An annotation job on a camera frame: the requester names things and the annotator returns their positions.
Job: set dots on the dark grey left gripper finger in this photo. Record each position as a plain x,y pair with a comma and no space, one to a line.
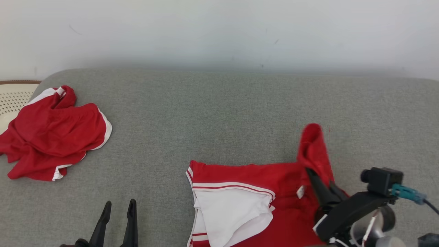
131,226
101,230

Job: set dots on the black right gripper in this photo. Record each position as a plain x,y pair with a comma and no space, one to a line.
349,212

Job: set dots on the red numbered jersey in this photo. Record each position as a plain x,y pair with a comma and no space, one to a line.
291,206

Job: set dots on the red shorts with white trim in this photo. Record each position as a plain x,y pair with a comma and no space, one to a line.
51,137

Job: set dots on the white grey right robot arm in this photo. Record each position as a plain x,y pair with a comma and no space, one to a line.
377,230

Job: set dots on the grey fabric sofa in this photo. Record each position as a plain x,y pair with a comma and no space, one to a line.
205,120

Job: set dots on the cream perforated laundry basket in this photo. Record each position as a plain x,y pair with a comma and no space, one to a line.
13,99

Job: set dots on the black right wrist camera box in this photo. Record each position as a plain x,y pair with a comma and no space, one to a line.
382,180

